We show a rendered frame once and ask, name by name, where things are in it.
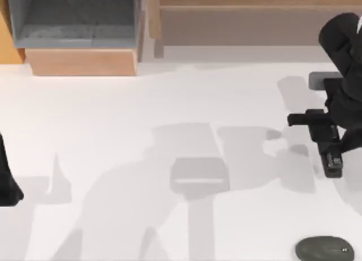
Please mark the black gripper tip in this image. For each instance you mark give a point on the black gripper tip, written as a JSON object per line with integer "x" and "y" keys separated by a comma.
{"x": 8, "y": 181}

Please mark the pale wooden drawer front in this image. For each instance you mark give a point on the pale wooden drawer front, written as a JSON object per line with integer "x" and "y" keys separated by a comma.
{"x": 80, "y": 61}

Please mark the dark grey computer mouse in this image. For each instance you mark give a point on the dark grey computer mouse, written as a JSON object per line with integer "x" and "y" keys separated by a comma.
{"x": 322, "y": 249}

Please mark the pale wooden open shelf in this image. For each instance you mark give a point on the pale wooden open shelf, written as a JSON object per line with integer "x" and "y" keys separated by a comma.
{"x": 240, "y": 23}

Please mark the orange wooden cupboard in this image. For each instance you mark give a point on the orange wooden cupboard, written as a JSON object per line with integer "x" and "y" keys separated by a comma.
{"x": 10, "y": 37}

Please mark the grey pierced drawer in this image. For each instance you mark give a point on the grey pierced drawer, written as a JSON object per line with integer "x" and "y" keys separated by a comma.
{"x": 76, "y": 20}

